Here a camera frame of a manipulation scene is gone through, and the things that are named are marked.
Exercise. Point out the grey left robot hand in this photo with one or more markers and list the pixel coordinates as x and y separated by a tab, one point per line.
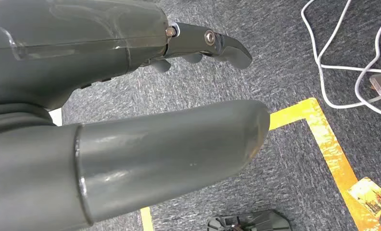
82	47

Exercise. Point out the orange picture card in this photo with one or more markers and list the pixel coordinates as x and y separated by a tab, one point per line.
372	197

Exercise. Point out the small white object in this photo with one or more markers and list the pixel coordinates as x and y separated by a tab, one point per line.
56	117

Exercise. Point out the ribbed grey left arm sleeve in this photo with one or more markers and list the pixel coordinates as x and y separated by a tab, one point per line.
15	118

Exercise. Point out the yellow floor tape strip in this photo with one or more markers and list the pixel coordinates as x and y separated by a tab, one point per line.
147	220

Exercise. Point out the black plastic floor device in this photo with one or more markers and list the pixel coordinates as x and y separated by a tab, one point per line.
254	221

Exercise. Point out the yellow floor tape corner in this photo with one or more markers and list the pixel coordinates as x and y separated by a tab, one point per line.
330	146

